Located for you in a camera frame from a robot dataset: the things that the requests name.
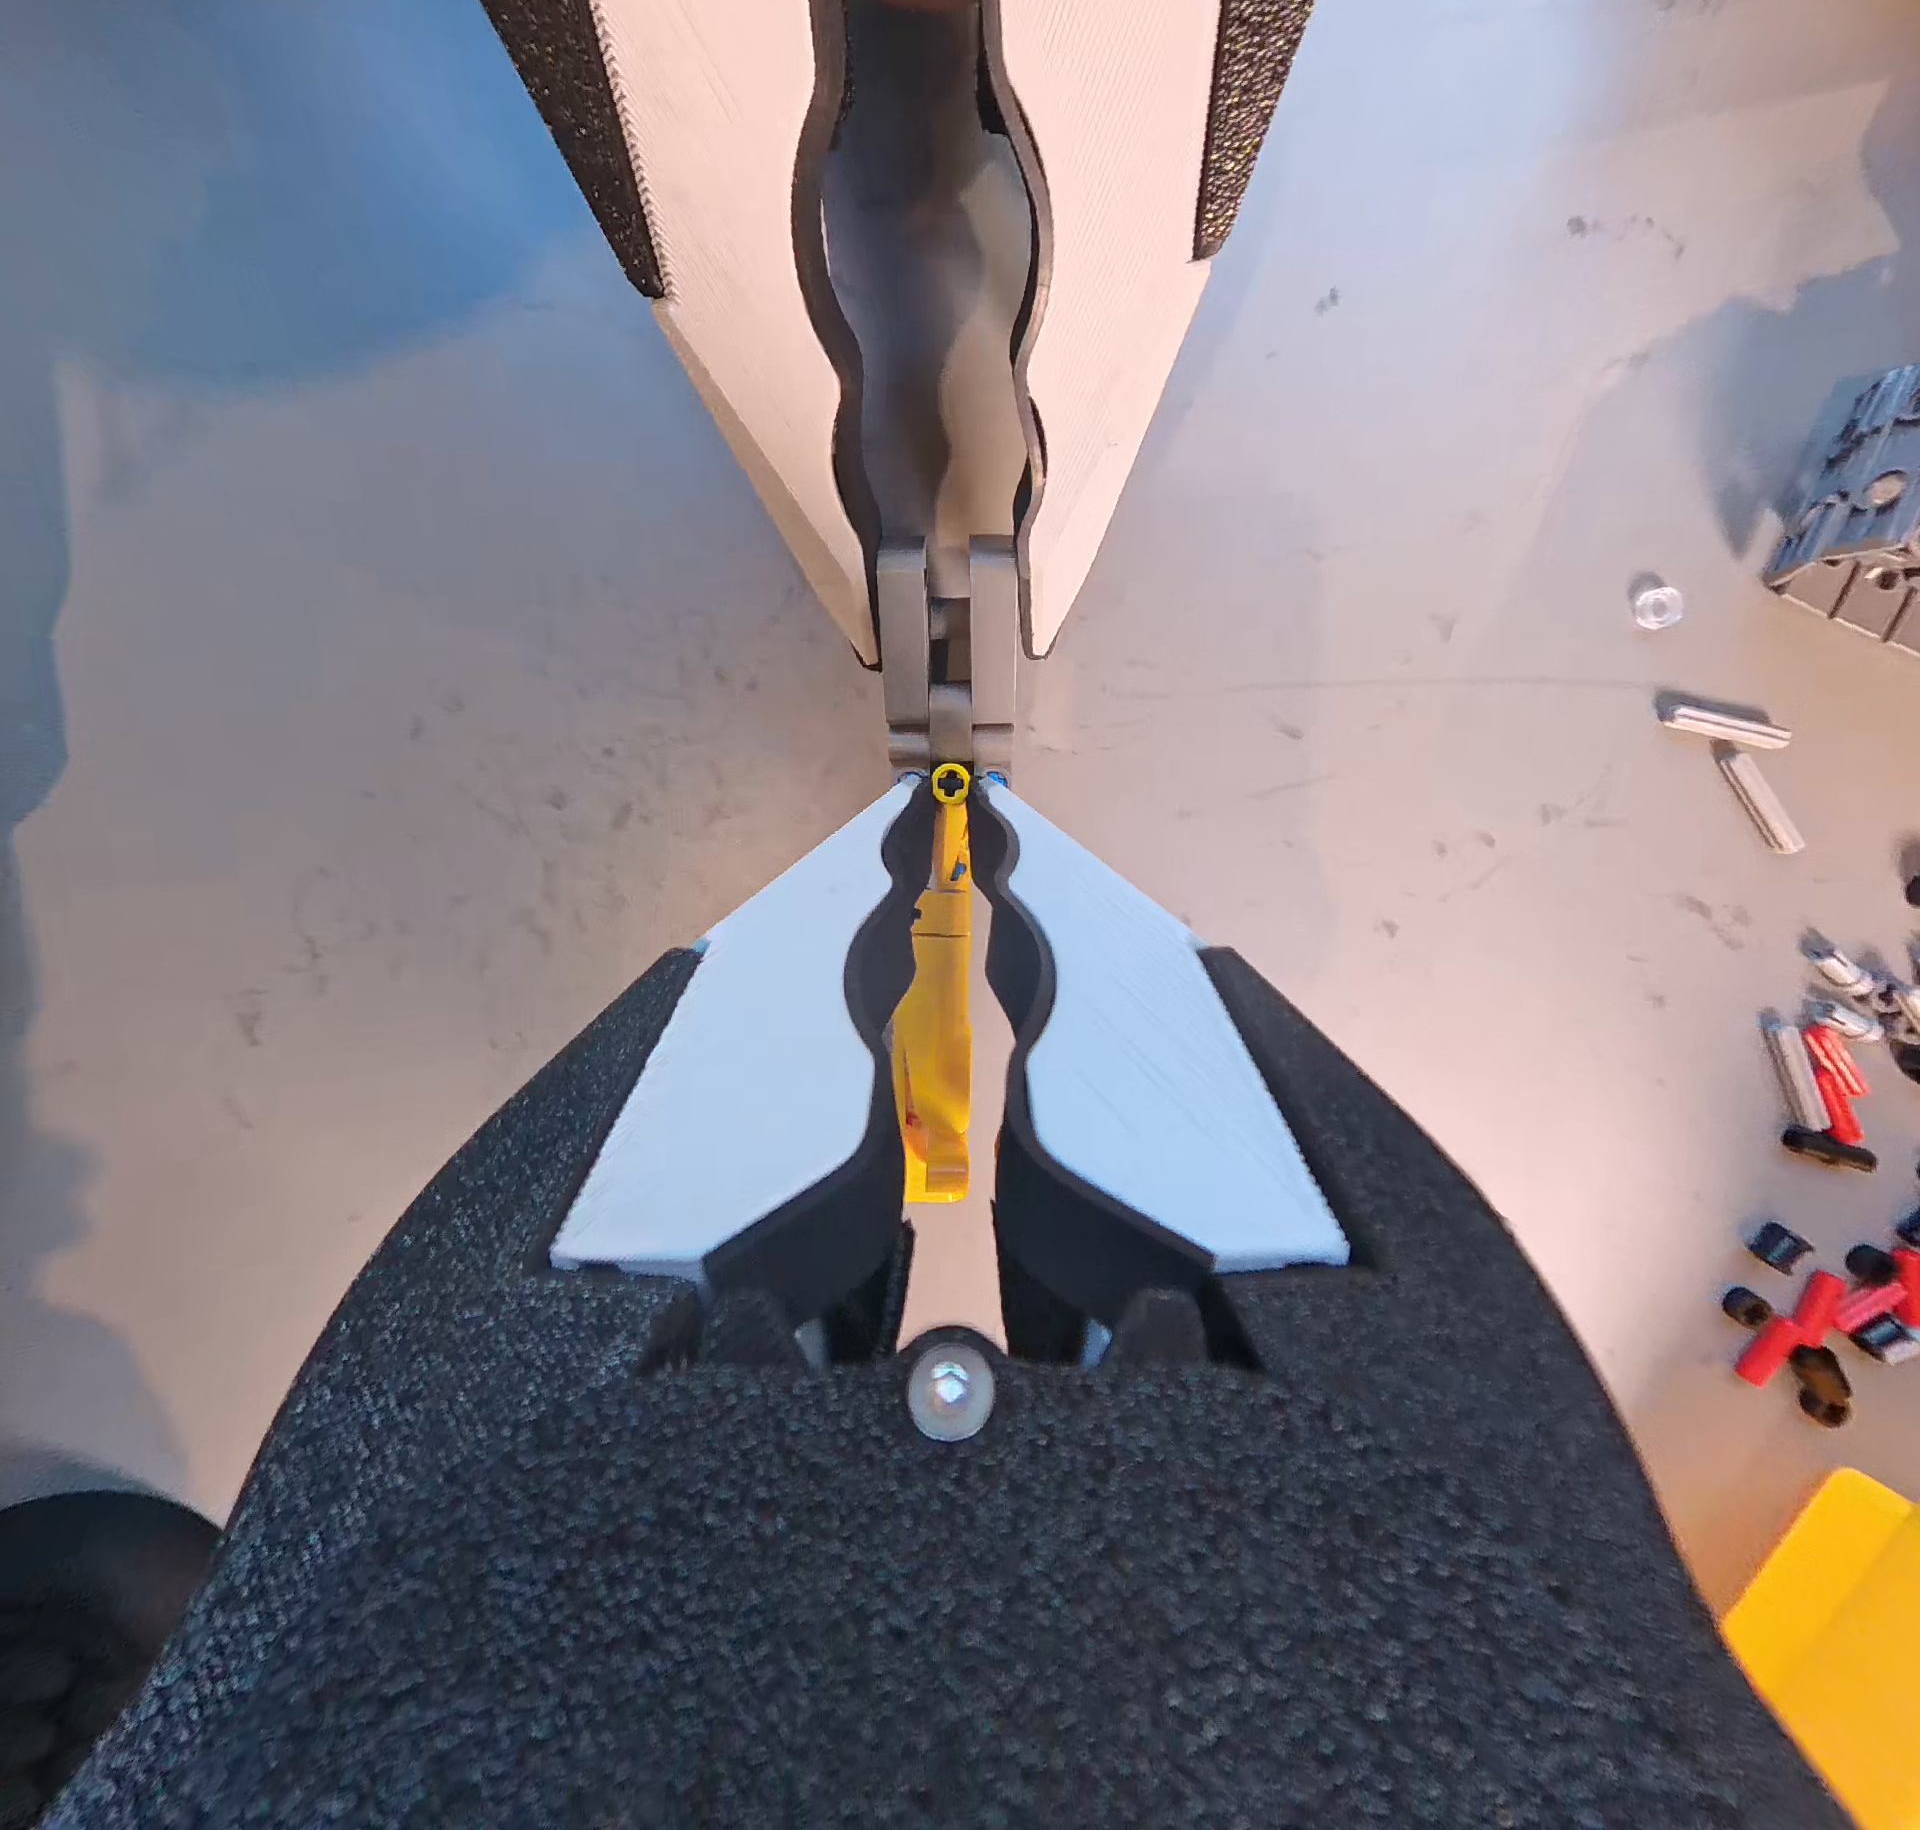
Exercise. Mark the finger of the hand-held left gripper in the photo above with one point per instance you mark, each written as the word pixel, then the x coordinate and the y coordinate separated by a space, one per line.
pixel 1127 135
pixel 706 135

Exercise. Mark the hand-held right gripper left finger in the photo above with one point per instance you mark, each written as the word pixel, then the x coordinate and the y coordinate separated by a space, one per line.
pixel 722 1095

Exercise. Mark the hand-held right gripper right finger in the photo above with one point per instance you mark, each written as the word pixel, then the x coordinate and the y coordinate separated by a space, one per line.
pixel 1172 1095

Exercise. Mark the yellow toy brick cylinder assembly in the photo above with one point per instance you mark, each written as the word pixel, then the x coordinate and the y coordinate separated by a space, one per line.
pixel 938 1051

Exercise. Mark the grey yellow toy brick assembly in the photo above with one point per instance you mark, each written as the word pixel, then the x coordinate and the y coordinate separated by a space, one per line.
pixel 901 661

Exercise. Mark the yellow plastic parts bin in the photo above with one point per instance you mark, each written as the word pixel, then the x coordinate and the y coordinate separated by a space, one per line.
pixel 1846 1666

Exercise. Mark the grey desk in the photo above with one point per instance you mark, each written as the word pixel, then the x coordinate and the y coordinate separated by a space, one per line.
pixel 452 661

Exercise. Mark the pile of black red pins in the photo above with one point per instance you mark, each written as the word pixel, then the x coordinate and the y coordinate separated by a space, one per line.
pixel 1822 1081

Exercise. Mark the clear round toy brick stud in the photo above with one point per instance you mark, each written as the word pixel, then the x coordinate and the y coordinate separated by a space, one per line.
pixel 1658 605

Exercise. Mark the tracked toy brick vehicle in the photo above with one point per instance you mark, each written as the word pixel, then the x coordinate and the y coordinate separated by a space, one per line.
pixel 1853 511

